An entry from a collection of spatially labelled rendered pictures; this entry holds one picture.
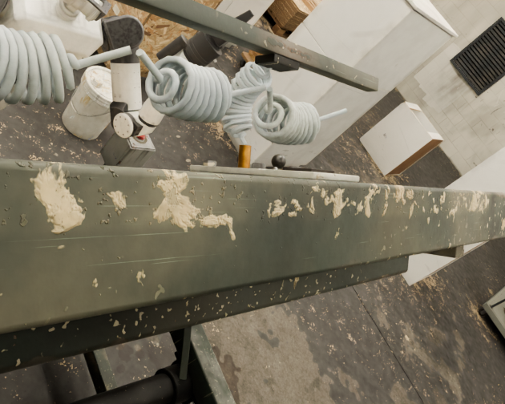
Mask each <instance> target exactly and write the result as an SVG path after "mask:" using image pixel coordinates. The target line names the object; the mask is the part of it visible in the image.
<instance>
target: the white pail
mask: <svg viewBox="0 0 505 404"><path fill-rule="evenodd" d="M77 88H78V89H77ZM77 88H76V89H77V91H76V89H75V91H74V93H75V94H74V93H73V95H74V96H73V95H72V96H73V97H72V96H71V101H70V102H69V104H68V106H67V108H66V110H65V111H64V112H63V116H62V120H63V124H64V126H65V127H66V129H67V130H68V131H69V132H70V133H72V134H73V135H75V136H77V137H79V138H80V139H86V140H92V139H96V138H97V137H98V136H99V134H100V133H101V132H102V131H103V129H105V128H106V127H107V125H108V124H109V123H110V122H111V114H110V104H111V102H112V88H111V70H109V69H107V68H105V67H100V66H91V67H88V68H87V69H86V70H85V72H84V74H83V76H82V78H81V83H80V85H79V86H78V87H77Z"/></svg>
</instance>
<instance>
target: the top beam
mask: <svg viewBox="0 0 505 404"><path fill-rule="evenodd" d="M504 237H505V192H484V191H471V190H460V189H448V188H424V187H413V186H401V185H388V184H366V183H354V182H342V181H330V180H307V179H295V178H283V177H271V176H248V175H236V174H224V173H212V172H190V171H177V170H165V169H153V168H130V167H118V166H107V165H94V164H72V163H60V162H47V161H35V160H12V159H0V334H3V333H11V332H15V331H19V330H24V329H32V328H36V327H40V326H45V325H53V324H57V323H61V322H66V321H73V320H78V319H83V318H87V317H94V316H99V315H104V314H108V313H115V312H119V311H124V310H129V309H136V308H141V307H145V306H149V305H157V304H162V303H166V302H170V301H178V300H183V299H187V298H191V297H198V296H203V295H208V294H212V293H220V292H224V291H229V290H233V289H241V288H245V287H249V286H254V285H262V284H266V283H270V282H274V281H283V280H287V279H291V278H295V277H303V276H308V275H312V274H316V273H324V272H328V271H333V270H338V269H345V268H349V267H354V266H359V265H366V264H370V263H374V262H379V261H387V260H391V259H396V258H400V257H408V256H412V255H417V254H421V253H428V252H433V251H438V250H442V249H446V248H454V247H458V246H463V245H467V244H475V243H479V242H484V241H488V240H496V239H500V238H504Z"/></svg>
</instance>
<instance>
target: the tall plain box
mask: <svg viewBox="0 0 505 404"><path fill-rule="evenodd" d="M452 35H453V36H455V37H456V38H457V37H458V35H457V34H456V33H455V31H454V30H453V29H452V28H451V27H450V25H449V24H448V23H447V21H446V20H445V19H444V18H443V16H442V15H441V14H440V13H439V12H438V11H437V10H436V9H435V7H434V6H433V5H432V4H431V2H430V1H429V0H322V1H321V2H320V3H319V4H318V5H317V7H316V8H315V9H314V10H313V11H312V12H311V13H310V14H309V16H308V17H307V18H306V19H305V20H304V21H303V22H302V23H301V24H300V25H299V26H298V27H297V29H296V30H295V31H294V32H293V33H292V34H291V35H290V36H289V37H288V38H287V39H286V40H289V41H290V42H294V43H296V44H298V45H300V46H303V47H305V48H308V49H310V50H312V51H315V52H317V53H319V54H321V55H324V56H326V57H329V58H331V59H334V60H336V61H338V62H340V63H344V64H345V65H347V66H350V67H353V68H355V69H357V70H360V71H362V72H365V73H366V74H369V75H372V76H374V77H376V78H378V79H379V82H378V91H371V92H366V91H363V90H360V89H357V88H356V87H351V86H349V85H346V84H344V83H340V82H338V81H336V80H333V79H329V78H327V77H325V76H322V75H319V74H316V73H313V72H311V71H307V70H305V69H302V68H300V67H299V70H298V71H285V72H279V71H275V70H272V69H271V70H270V73H271V76H272V79H273V80H272V82H271V85H270V87H272V88H273V93H275V94H281V95H284V96H285V97H287V98H288V99H290V100H291V101H292V102H296V103H298V102H305V103H310V104H312V105H313V106H314V107H315V108H316V110H317V113H318V114H319V117H321V116H323V115H328V114H330V113H333V112H335V111H340V110H342V109H345V108H346V110H347V113H345V114H343V115H339V116H336V117H333V118H331V119H327V120H324V121H321V124H320V130H319V132H318V133H317V135H316V137H315V140H314V141H313V142H311V143H310V144H307V143H305V144H303V145H299V144H298V145H297V146H295V145H290V146H289V145H283V144H276V143H271V142H270V141H269V140H266V139H265V138H264V137H262V136H261V135H259V134H258V133H257V132H256V130H255V127H254V126H253V122H251V124H252V128H251V129H250V130H248V131H245V132H246V136H245V137H244V138H245V140H246V142H247V144H248V145H250V146H251V161H250V164H252V163H263V164H265V166H266V167H273V165H272V162H271V161H272V158H273V157H274V156H275V155H277V154H281V155H283V156H284V157H285V159H286V164H285V167H289V166H294V167H299V166H300V165H306V164H307V163H308V162H310V161H311V160H312V159H313V158H314V157H315V156H317V155H318V154H319V153H320V152H321V151H323V150H324V149H325V148H326V147H327V146H328V145H330V144H331V143H332V142H333V141H334V140H335V139H336V138H337V137H338V136H339V135H340V134H342V133H343V132H344V131H345V130H346V129H347V128H349V127H350V126H351V125H352V124H353V123H355V122H356V121H357V120H358V119H359V118H360V117H362V116H363V115H364V114H365V113H366V112H367V111H368V110H369V109H370V108H371V107H372V106H374V105H375V104H376V103H377V102H378V101H379V100H381V99H382V98H383V97H384V96H385V95H387V94H388V93H389V91H392V90H393V89H394V88H395V87H396V86H397V85H398V84H399V83H400V82H401V81H402V80H404V79H405V78H406V77H407V76H408V75H410V74H411V73H412V72H413V71H414V70H415V69H417V68H418V67H419V66H420V65H421V64H422V63H424V62H425V61H426V60H427V59H428V58H429V57H430V56H431V55H432V54H433V53H434V52H436V51H437V50H438V49H439V48H440V47H441V46H443V45H444V44H445V43H446V42H447V41H449V40H450V39H451V38H452V37H453V36H452Z"/></svg>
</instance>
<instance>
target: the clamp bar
mask: <svg viewBox="0 0 505 404"><path fill-rule="evenodd" d="M251 67H252V68H251ZM261 68H262V69H263V70H262V69H261ZM271 69H272V70H275V71H279V72H285V71H298V70H299V62H296V61H293V60H292V59H287V58H286V57H283V56H280V55H277V54H268V55H257V56H256V57H255V61H254V63H253V62H248V63H246V64H245V67H242V68H241V69H240V72H238V73H236V78H234V79H232V82H231V84H230V85H231V89H232V91H233V90H240V89H244V88H248V87H256V86H261V85H265V86H266V89H267V88H268V87H270V85H271V82H272V80H273V79H272V76H271V73H270V70H271ZM253 77H254V78H253ZM236 83H237V84H238V86H237V84H236ZM262 92H263V91H259V92H255V93H251V94H247V95H238V96H234V97H232V102H231V106H230V108H232V109H236V110H228V111H226V112H225V114H224V115H229V116H227V117H224V118H223V119H222V121H221V122H222V123H224V124H225V125H224V128H223V131H226V132H227V133H230V136H231V137H233V138H240V141H241V143H242V145H239V157H238V168H230V167H216V161H212V160H205V161H204V166H200V165H191V166H190V171H196V172H212V173H213V172H219V173H230V174H242V175H254V176H271V177H272V176H277V177H289V178H302V179H314V180H336V181H349V182H359V176H350V175H341V174H332V173H323V172H301V171H286V170H272V169H265V164H263V163H252V164H250V159H251V146H250V145H248V144H247V142H246V140H245V138H244V137H245V136H246V132H245V131H248V130H250V129H251V128H252V127H253V126H252V124H251V122H252V121H253V120H252V118H251V117H252V115H251V114H250V113H251V112H252V108H253V104H254V102H255V101H256V100H257V97H259V95H260V94H261V93H262ZM234 119H237V120H234ZM234 125H239V126H237V127H234V128H230V127H231V126H234ZM238 132H240V133H238Z"/></svg>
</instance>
